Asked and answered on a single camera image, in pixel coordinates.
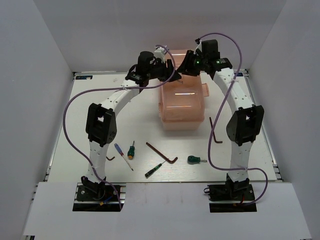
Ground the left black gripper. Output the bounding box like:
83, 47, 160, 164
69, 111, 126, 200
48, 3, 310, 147
147, 58, 182, 82

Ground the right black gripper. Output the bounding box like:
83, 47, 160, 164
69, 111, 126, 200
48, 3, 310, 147
177, 49, 208, 77

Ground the pink plastic toolbox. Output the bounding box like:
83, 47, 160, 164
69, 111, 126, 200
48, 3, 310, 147
156, 48, 210, 132

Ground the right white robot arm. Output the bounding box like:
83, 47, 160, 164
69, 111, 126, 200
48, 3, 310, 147
177, 39, 265, 200

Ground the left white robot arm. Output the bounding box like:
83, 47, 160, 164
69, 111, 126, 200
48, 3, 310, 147
81, 46, 182, 200

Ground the right blue table label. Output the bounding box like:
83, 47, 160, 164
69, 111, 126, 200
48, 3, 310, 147
236, 72, 244, 77

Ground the blue table label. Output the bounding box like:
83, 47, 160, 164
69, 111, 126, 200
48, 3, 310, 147
75, 75, 93, 80
236, 72, 244, 77

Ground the large dark hex key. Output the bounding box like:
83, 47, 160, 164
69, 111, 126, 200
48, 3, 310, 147
145, 142, 178, 164

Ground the green orange stubby screwdriver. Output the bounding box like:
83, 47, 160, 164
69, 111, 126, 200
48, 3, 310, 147
127, 141, 135, 160

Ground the left blue table label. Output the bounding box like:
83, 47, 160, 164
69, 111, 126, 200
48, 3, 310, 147
75, 75, 93, 80

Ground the black green precision screwdriver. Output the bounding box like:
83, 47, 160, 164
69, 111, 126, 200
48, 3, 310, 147
144, 161, 166, 179

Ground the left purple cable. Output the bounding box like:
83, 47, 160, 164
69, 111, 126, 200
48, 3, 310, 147
63, 44, 176, 210

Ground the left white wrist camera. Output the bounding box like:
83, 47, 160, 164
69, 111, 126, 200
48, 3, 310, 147
153, 45, 168, 63

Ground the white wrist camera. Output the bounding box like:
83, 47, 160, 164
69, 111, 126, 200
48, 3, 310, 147
193, 38, 202, 56
153, 45, 168, 63

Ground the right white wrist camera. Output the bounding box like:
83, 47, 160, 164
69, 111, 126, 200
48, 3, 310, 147
193, 38, 202, 56

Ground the blue handled screwdriver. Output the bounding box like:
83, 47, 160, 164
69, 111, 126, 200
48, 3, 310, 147
114, 143, 134, 171

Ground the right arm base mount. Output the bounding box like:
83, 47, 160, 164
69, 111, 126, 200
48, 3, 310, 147
203, 176, 257, 213

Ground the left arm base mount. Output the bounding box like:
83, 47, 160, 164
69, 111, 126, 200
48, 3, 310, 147
72, 176, 125, 213

